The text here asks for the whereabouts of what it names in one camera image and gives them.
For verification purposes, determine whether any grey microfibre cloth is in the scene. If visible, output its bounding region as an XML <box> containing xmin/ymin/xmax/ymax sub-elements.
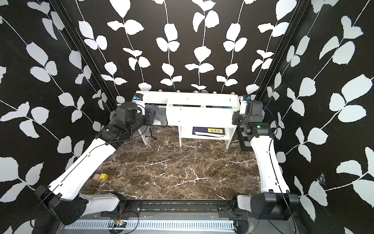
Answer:
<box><xmin>145</xmin><ymin>104</ymin><xmax>168</xmax><ymax>126</ymax></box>

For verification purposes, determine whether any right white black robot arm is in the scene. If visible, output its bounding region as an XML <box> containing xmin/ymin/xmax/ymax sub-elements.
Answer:
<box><xmin>232</xmin><ymin>96</ymin><xmax>299</xmax><ymax>220</ymax></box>

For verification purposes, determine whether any small electronics board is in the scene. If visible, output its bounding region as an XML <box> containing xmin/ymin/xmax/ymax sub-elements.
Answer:
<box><xmin>112</xmin><ymin>220</ymin><xmax>127</xmax><ymax>230</ymax></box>

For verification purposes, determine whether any yellow toy cube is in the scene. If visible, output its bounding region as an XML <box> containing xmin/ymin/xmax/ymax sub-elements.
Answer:
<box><xmin>99</xmin><ymin>174</ymin><xmax>108</xmax><ymax>181</ymax></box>

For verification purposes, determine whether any dark blue book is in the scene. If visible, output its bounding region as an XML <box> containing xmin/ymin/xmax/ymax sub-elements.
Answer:
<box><xmin>192</xmin><ymin>127</ymin><xmax>226</xmax><ymax>138</ymax></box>

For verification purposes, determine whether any white perforated cable duct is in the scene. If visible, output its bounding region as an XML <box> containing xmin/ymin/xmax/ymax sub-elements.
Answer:
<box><xmin>65</xmin><ymin>219</ymin><xmax>235</xmax><ymax>232</ymax></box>

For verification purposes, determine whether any black white checkerboard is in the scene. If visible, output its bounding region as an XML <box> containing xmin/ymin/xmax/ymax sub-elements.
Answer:
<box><xmin>236</xmin><ymin>126</ymin><xmax>253</xmax><ymax>152</ymax></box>

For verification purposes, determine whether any white wooden bookshelf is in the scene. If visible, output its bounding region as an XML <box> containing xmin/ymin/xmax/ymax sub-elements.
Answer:
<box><xmin>136</xmin><ymin>91</ymin><xmax>240</xmax><ymax>148</ymax></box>

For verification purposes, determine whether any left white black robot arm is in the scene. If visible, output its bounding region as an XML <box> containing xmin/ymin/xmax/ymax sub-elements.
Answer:
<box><xmin>35</xmin><ymin>92</ymin><xmax>154</xmax><ymax>225</ymax></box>

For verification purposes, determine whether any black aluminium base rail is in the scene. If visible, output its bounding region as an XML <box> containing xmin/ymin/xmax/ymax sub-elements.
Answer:
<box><xmin>100</xmin><ymin>199</ymin><xmax>297</xmax><ymax>218</ymax></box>

